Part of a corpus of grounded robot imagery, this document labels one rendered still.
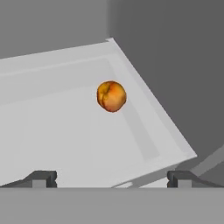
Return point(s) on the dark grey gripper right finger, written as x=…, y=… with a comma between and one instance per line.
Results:
x=180, y=176

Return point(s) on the white fridge shelf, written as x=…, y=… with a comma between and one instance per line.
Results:
x=73, y=122

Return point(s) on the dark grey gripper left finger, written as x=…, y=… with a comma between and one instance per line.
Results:
x=43, y=176

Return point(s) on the orange peach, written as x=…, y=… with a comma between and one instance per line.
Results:
x=111, y=96

